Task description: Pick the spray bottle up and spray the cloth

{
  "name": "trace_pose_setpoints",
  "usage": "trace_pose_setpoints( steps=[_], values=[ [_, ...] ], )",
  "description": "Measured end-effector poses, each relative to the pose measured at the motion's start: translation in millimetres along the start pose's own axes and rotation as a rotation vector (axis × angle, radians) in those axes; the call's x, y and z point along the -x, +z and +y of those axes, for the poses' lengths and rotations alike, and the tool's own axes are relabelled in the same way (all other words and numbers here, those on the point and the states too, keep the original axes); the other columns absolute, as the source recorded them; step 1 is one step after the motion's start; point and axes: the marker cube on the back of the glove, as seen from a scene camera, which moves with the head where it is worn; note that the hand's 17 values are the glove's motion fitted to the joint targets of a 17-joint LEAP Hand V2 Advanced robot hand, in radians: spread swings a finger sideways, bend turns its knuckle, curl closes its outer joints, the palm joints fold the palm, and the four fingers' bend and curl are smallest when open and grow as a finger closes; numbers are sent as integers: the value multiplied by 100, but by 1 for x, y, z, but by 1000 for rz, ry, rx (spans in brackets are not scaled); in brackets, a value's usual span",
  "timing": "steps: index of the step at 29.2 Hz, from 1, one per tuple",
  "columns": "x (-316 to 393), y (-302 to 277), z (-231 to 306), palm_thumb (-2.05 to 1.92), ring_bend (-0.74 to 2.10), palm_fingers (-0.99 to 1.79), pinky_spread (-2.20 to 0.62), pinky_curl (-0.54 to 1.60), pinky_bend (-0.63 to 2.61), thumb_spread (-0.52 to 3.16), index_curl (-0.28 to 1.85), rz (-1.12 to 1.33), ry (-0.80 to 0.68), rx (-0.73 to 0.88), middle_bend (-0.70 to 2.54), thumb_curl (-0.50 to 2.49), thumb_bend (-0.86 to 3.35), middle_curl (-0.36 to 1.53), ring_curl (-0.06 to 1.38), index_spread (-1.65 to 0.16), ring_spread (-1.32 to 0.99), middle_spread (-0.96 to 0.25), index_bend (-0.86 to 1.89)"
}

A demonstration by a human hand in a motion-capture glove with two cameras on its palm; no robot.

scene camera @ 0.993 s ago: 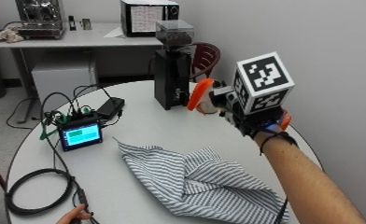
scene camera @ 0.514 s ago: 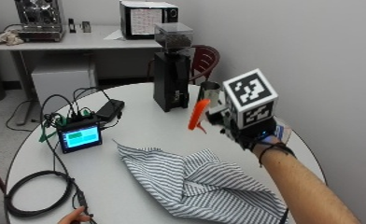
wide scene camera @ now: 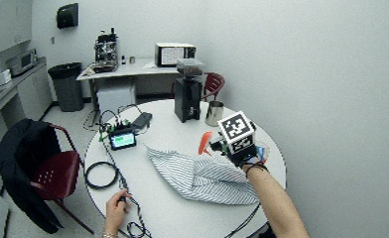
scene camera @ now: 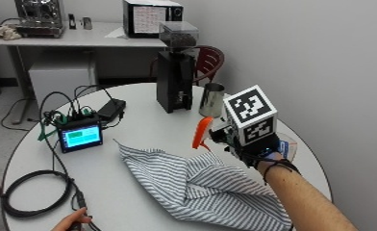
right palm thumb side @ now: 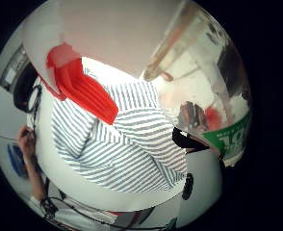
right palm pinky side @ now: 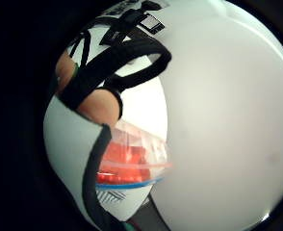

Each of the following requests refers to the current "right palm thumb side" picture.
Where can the clear plastic bottle green label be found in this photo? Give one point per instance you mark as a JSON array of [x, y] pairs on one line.
[[199, 80]]

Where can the small black device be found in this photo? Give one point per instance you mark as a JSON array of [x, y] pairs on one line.
[[188, 186]]

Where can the person's body in striped shirt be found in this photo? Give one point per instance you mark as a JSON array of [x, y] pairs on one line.
[[128, 150]]

